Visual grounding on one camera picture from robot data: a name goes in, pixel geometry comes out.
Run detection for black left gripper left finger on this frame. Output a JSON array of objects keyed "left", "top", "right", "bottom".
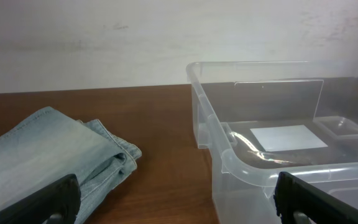
[{"left": 0, "top": 174, "right": 81, "bottom": 224}]

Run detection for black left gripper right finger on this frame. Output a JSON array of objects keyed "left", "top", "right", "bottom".
[{"left": 273, "top": 172, "right": 358, "bottom": 224}]

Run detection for light blue jeans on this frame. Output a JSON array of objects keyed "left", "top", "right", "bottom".
[{"left": 0, "top": 107, "right": 142, "bottom": 223}]

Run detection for white label in bin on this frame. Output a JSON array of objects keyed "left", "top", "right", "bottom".
[{"left": 251, "top": 125, "right": 328, "bottom": 152}]

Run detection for clear plastic storage bin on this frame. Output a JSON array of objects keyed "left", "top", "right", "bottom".
[{"left": 186, "top": 61, "right": 358, "bottom": 223}]

